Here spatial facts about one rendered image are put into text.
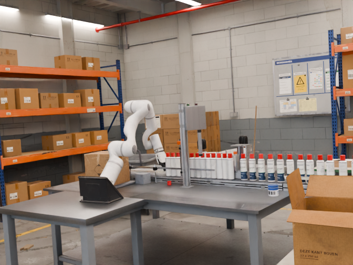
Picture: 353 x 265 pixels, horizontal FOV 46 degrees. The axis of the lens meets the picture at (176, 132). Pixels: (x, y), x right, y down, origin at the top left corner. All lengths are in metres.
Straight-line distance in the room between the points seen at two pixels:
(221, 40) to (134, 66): 2.25
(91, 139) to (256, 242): 5.65
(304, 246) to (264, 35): 6.51
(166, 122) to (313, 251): 5.63
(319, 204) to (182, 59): 7.02
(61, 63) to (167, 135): 2.19
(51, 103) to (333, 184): 5.76
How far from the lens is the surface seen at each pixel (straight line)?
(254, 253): 2.68
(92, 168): 3.70
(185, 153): 3.36
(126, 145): 3.21
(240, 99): 8.17
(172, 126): 7.15
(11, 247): 3.36
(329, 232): 1.77
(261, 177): 3.20
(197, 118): 3.34
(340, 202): 2.00
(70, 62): 7.56
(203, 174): 3.46
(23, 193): 6.88
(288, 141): 7.86
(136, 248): 3.26
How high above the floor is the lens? 1.45
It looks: 3 degrees down
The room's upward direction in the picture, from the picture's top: 4 degrees counter-clockwise
